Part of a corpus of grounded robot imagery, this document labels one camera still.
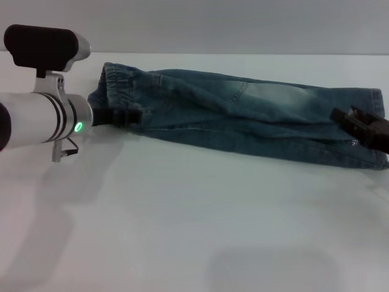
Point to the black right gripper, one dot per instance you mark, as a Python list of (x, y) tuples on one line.
[(375, 134)]

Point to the blue denim shorts with cartoon print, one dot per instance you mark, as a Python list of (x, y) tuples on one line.
[(228, 121)]

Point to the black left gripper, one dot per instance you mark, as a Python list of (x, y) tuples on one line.
[(104, 118)]

